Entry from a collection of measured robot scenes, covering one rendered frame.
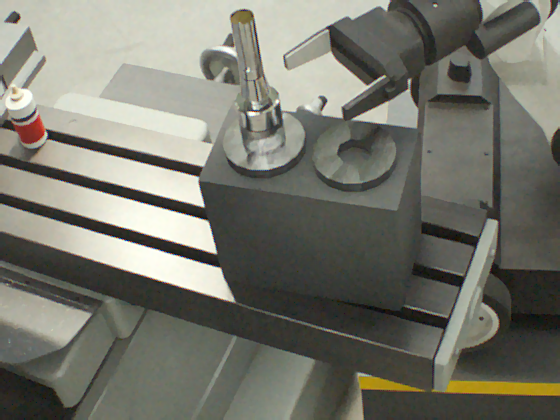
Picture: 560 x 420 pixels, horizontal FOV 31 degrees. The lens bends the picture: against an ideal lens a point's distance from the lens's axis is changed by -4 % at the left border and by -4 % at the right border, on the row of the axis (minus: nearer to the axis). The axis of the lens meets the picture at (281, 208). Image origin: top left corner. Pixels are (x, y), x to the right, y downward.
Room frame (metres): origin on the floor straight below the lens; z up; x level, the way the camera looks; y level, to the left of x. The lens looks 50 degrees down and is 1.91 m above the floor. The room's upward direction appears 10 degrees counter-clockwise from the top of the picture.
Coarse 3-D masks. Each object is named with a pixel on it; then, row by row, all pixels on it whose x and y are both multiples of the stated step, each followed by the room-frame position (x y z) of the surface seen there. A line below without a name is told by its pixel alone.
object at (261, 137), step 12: (240, 120) 0.77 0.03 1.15; (264, 120) 0.75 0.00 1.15; (276, 120) 0.76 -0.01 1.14; (240, 132) 0.77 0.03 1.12; (252, 132) 0.76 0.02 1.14; (264, 132) 0.75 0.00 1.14; (276, 132) 0.76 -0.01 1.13; (252, 144) 0.76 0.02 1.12; (264, 144) 0.75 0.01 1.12; (276, 144) 0.76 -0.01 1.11
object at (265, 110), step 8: (272, 88) 0.79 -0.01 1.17; (240, 96) 0.78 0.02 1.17; (272, 96) 0.77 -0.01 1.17; (240, 104) 0.77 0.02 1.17; (248, 104) 0.77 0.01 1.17; (264, 104) 0.77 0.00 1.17; (272, 104) 0.76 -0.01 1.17; (240, 112) 0.76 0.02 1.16; (248, 112) 0.76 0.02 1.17; (256, 112) 0.76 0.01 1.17; (264, 112) 0.76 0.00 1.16; (272, 112) 0.76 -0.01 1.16
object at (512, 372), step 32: (416, 128) 1.41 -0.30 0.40; (512, 320) 0.92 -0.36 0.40; (544, 320) 0.91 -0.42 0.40; (480, 352) 0.87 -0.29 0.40; (512, 352) 0.86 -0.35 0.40; (544, 352) 0.85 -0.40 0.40; (384, 384) 0.86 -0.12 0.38; (480, 384) 0.82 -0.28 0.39; (512, 384) 0.80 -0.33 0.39; (544, 384) 0.79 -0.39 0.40; (384, 416) 0.87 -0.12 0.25; (416, 416) 0.86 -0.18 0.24; (448, 416) 0.84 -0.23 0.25; (480, 416) 0.82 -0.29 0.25; (512, 416) 0.81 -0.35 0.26; (544, 416) 0.79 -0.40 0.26
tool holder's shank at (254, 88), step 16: (240, 16) 0.78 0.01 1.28; (240, 32) 0.77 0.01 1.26; (256, 32) 0.77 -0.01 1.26; (240, 48) 0.77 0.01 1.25; (256, 48) 0.77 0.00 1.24; (240, 64) 0.77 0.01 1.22; (256, 64) 0.77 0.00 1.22; (240, 80) 0.77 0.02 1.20; (256, 80) 0.77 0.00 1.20; (256, 96) 0.76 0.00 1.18
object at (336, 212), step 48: (240, 144) 0.78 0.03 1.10; (288, 144) 0.76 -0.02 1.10; (336, 144) 0.75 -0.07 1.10; (384, 144) 0.74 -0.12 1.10; (240, 192) 0.73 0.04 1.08; (288, 192) 0.71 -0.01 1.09; (336, 192) 0.70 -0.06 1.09; (384, 192) 0.68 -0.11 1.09; (240, 240) 0.73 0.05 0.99; (288, 240) 0.71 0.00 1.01; (336, 240) 0.69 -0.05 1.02; (384, 240) 0.66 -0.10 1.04; (288, 288) 0.71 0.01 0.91; (336, 288) 0.69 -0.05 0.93; (384, 288) 0.66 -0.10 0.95
